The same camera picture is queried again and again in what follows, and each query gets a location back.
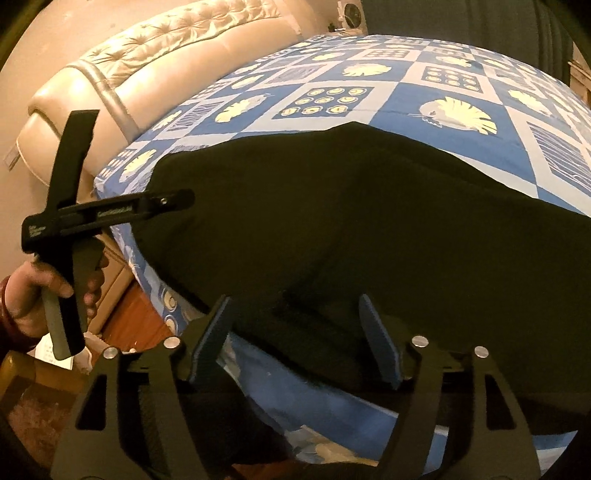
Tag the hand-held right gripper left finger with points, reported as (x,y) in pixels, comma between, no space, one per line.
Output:
(212,337)

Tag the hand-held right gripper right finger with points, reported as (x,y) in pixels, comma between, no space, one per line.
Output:
(381,342)

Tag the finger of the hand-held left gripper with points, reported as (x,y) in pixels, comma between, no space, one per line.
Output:
(164,201)

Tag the black pants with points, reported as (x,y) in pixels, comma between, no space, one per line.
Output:
(351,221)

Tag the person's left hand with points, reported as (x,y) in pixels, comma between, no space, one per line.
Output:
(27,290)

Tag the cream bedside cabinet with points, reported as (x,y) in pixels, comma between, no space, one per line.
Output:
(115,277)

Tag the white crumpled bag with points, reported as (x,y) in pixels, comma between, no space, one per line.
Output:
(85,360)

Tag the cream tufted headboard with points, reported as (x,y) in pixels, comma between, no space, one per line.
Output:
(152,60)

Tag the brown wooden box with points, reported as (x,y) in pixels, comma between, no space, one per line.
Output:
(32,392)

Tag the blue patterned bed sheet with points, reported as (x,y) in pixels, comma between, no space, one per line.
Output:
(351,99)

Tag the dark green curtain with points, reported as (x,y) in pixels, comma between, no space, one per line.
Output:
(461,27)

